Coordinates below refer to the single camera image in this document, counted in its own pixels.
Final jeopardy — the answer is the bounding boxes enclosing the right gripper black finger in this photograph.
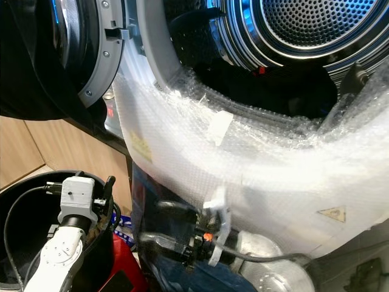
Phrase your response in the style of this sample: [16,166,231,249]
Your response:
[155,200,195,220]
[139,231,189,259]

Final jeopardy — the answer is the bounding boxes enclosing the dark blue washing machine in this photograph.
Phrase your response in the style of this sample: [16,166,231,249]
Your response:
[97,0,389,292]

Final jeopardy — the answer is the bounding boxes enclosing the red plastic stool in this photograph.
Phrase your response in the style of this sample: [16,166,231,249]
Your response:
[111,234,150,292]

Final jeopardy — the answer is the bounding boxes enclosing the yellow rectangular label sticker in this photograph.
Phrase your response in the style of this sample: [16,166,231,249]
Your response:
[129,131,151,162]

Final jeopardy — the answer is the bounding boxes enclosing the light wooden cabinet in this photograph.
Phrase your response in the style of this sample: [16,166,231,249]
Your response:
[0,116,133,214]

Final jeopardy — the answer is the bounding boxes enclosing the black round laundry bin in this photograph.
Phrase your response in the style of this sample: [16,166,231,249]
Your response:
[0,170,117,290]

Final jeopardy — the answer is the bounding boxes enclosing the white tape piece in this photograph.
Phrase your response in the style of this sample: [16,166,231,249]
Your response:
[207,110,233,145]

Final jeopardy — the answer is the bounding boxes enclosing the clear bubble wrap sheet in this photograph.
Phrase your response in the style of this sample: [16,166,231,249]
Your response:
[111,49,389,260]

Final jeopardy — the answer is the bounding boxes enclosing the round grey washer door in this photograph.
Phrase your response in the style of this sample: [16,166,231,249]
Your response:
[49,0,128,109]

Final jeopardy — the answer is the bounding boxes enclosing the yellow triangular warning sticker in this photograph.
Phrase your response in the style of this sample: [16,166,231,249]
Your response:
[316,206,346,223]

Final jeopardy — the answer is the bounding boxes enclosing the black garment in drum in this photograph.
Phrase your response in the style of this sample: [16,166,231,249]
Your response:
[198,61,339,120]

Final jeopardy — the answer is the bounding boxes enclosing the grey rubber door seal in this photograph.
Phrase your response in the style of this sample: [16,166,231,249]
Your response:
[135,0,183,92]

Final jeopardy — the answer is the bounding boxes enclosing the perforated steel washer drum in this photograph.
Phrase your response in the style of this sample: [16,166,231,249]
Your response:
[161,0,389,120]

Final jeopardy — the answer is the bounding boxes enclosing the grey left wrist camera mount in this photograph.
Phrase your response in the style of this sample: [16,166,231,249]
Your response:
[58,175,98,226]

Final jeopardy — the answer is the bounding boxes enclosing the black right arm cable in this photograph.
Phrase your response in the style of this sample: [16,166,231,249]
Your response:
[219,243,311,264]

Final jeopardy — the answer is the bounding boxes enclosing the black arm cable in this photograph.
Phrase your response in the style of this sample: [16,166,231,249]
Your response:
[2,184,65,290]
[219,243,311,264]

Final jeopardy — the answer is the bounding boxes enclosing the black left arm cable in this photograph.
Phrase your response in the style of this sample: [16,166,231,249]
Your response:
[2,184,65,290]

